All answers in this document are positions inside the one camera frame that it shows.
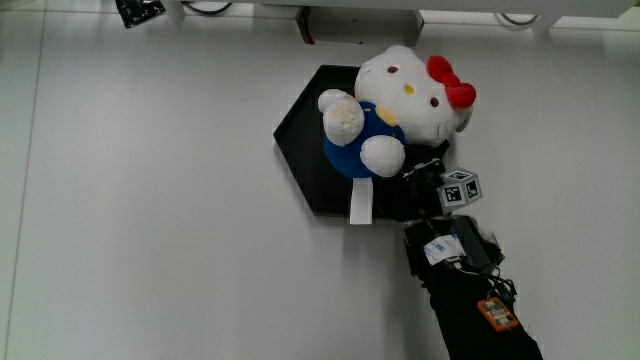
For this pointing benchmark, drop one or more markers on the person's right hand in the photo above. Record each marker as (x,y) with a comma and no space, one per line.
(420,195)

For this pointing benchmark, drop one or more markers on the white hello kitty plush toy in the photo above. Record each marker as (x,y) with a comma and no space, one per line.
(400,100)

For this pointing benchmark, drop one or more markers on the black hexagonal plate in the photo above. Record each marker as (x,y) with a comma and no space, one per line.
(305,150)

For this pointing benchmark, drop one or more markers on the person's right forearm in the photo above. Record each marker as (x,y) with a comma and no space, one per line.
(465,310)

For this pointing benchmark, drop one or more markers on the black marker board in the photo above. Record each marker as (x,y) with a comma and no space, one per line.
(138,11)

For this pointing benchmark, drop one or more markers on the white metal frame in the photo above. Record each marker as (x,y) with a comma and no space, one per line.
(450,5)

